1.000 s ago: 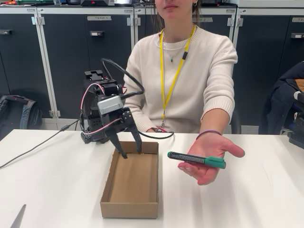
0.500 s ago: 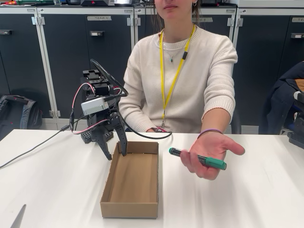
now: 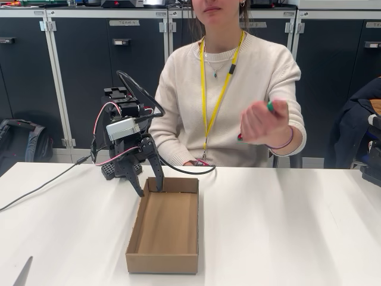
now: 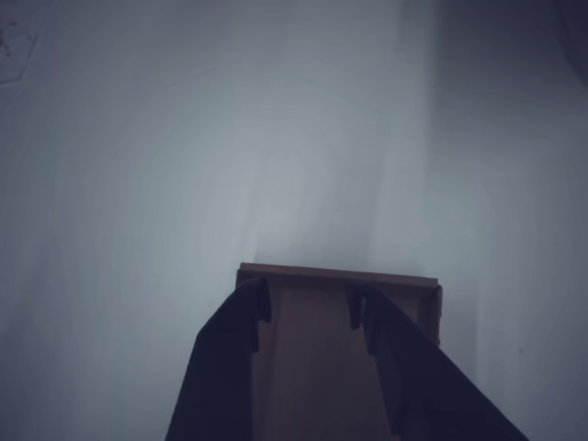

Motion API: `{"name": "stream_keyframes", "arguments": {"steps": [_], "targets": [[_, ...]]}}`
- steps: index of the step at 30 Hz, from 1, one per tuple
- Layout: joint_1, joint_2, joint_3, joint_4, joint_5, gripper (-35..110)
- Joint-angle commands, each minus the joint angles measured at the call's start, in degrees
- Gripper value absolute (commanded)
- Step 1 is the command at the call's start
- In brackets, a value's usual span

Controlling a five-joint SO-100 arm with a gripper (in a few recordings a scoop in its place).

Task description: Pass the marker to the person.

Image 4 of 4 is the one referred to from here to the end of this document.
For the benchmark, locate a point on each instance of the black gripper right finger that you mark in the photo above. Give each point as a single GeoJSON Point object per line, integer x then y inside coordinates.
{"type": "Point", "coordinates": [422, 390]}

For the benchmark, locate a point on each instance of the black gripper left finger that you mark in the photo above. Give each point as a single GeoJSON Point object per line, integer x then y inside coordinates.
{"type": "Point", "coordinates": [220, 367]}

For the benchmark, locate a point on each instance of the brown cardboard box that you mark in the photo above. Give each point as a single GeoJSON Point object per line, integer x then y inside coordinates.
{"type": "Point", "coordinates": [312, 367]}

